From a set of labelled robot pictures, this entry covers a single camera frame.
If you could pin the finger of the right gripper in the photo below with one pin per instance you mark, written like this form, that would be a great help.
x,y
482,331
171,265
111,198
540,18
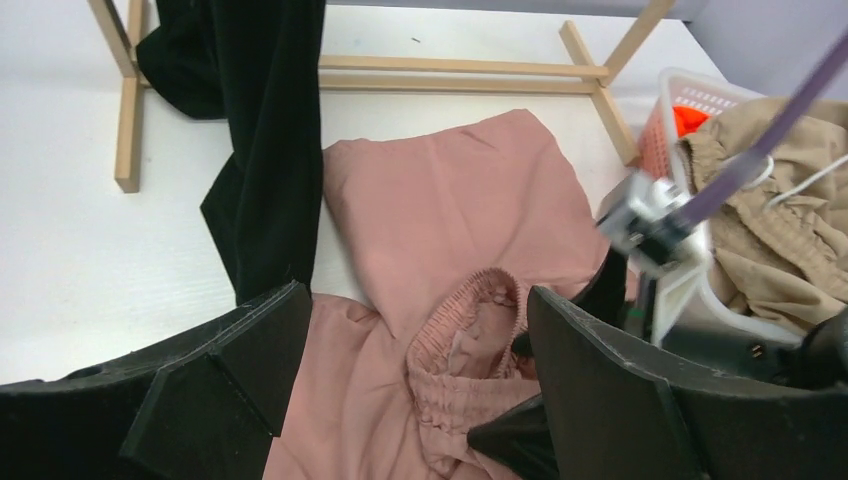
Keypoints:
x,y
520,440
601,300

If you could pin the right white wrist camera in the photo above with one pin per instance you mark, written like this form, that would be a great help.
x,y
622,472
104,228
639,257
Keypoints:
x,y
642,218

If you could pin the orange shorts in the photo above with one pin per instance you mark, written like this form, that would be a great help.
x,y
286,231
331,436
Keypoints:
x,y
687,120

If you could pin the black shorts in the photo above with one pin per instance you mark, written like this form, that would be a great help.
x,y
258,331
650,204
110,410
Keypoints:
x,y
253,64

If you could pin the beige shorts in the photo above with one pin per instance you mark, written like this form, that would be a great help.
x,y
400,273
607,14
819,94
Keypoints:
x,y
780,245

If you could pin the wooden clothes rack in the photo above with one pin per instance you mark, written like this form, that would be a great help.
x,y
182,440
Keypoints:
x,y
582,77

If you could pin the pink shorts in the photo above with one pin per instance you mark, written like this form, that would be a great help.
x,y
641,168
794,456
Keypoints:
x,y
447,233

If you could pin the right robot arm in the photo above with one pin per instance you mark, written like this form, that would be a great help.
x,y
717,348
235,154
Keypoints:
x,y
819,362

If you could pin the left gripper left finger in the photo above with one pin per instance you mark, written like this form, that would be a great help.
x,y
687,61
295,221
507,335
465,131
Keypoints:
x,y
203,404

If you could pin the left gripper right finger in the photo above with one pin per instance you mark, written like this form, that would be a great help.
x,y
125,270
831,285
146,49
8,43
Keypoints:
x,y
620,408

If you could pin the white plastic basket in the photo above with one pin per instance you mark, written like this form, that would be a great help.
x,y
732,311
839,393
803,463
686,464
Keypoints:
x,y
669,132

